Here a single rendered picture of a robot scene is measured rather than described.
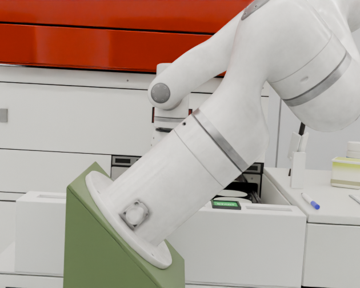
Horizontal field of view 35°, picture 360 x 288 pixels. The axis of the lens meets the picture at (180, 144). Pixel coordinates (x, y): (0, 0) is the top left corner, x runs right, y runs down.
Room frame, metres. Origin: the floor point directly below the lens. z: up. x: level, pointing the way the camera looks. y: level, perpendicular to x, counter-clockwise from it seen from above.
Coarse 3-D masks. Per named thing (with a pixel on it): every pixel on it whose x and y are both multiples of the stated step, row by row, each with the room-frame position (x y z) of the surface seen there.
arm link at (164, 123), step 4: (156, 120) 1.41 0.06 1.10; (160, 120) 1.40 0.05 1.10; (164, 120) 1.39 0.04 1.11; (168, 120) 1.39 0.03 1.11; (172, 120) 1.39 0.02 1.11; (176, 120) 1.39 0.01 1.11; (180, 120) 1.40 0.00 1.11; (156, 124) 1.41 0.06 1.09; (160, 124) 1.40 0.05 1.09; (164, 124) 1.39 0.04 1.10; (168, 124) 1.39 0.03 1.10; (172, 124) 1.39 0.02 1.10; (176, 124) 1.39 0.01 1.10; (160, 128) 1.41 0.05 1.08; (164, 128) 1.40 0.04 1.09; (168, 128) 1.40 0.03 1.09; (172, 128) 1.39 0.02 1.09
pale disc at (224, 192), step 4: (220, 192) 1.59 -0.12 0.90; (224, 192) 1.60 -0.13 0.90; (228, 192) 1.60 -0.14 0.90; (232, 192) 1.60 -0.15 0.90; (236, 192) 1.61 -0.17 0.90; (240, 192) 1.61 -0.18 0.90; (228, 196) 1.54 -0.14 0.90; (232, 196) 1.55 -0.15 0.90; (236, 196) 1.55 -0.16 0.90; (240, 196) 1.55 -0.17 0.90; (244, 196) 1.56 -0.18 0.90
